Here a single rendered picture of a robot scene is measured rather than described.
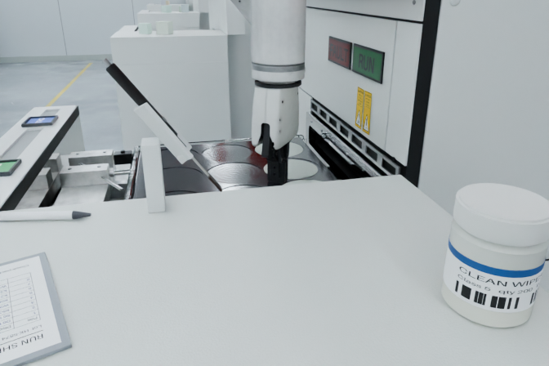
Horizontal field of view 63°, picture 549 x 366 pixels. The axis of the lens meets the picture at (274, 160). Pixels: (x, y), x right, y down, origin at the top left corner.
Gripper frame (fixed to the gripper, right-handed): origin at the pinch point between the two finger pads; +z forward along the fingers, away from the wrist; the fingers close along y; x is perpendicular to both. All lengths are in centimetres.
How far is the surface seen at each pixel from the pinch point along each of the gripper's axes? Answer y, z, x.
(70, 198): 16.2, 4.0, -31.3
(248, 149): -13.1, 2.1, -12.0
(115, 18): -584, 22, -551
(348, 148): -9.7, -2.2, 9.8
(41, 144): 14.1, -4.0, -38.6
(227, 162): -4.5, 2.0, -12.3
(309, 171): -5.9, 1.9, 3.8
